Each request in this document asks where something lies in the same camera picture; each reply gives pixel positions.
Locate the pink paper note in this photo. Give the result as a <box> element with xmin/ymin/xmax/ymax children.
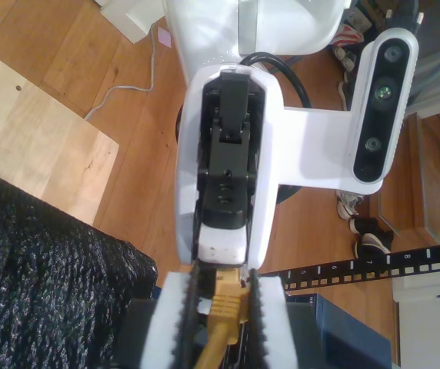
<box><xmin>157</xmin><ymin>25</ymin><xmax>175</xmax><ymax>48</ymax></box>

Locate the gripper camera with bracket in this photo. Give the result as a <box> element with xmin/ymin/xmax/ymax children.
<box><xmin>279</xmin><ymin>27</ymin><xmax>420</xmax><ymax>195</ymax></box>

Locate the white sneaker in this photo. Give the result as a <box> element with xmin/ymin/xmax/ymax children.
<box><xmin>337</xmin><ymin>71</ymin><xmax>355</xmax><ymax>112</ymax></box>
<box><xmin>336</xmin><ymin>190</ymin><xmax>365</xmax><ymax>221</ymax></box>
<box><xmin>333</xmin><ymin>45</ymin><xmax>358</xmax><ymax>72</ymax></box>

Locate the dark shoe white sole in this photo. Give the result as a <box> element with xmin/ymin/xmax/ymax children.
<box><xmin>348</xmin><ymin>216</ymin><xmax>395</xmax><ymax>235</ymax></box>
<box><xmin>354</xmin><ymin>231</ymin><xmax>393</xmax><ymax>259</ymax></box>

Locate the black power strip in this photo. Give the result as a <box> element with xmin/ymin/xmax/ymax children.
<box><xmin>348</xmin><ymin>0</ymin><xmax>427</xmax><ymax>32</ymax></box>

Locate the white box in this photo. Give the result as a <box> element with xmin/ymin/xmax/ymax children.
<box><xmin>95</xmin><ymin>0</ymin><xmax>167</xmax><ymax>44</ymax></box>

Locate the grey floor cable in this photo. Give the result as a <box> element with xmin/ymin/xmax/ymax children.
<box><xmin>85</xmin><ymin>21</ymin><xmax>158</xmax><ymax>121</ymax></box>

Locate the black camera cable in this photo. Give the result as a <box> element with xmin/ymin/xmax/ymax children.
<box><xmin>238</xmin><ymin>52</ymin><xmax>314</xmax><ymax>111</ymax></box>

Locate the black perforated rack post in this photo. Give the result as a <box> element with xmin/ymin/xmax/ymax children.
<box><xmin>281</xmin><ymin>245</ymin><xmax>440</xmax><ymax>292</ymax></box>

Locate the red white striped bag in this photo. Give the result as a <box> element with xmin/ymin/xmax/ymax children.
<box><xmin>334</xmin><ymin>23</ymin><xmax>362</xmax><ymax>46</ymax></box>

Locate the black bubble mat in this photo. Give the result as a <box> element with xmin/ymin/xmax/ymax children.
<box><xmin>0</xmin><ymin>164</ymin><xmax>158</xmax><ymax>369</ymax></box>

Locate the blue network switch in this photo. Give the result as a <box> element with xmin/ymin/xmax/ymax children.
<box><xmin>284</xmin><ymin>292</ymin><xmax>394</xmax><ymax>369</ymax></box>

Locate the yellow network cable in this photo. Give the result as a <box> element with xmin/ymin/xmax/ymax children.
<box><xmin>195</xmin><ymin>268</ymin><xmax>252</xmax><ymax>369</ymax></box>

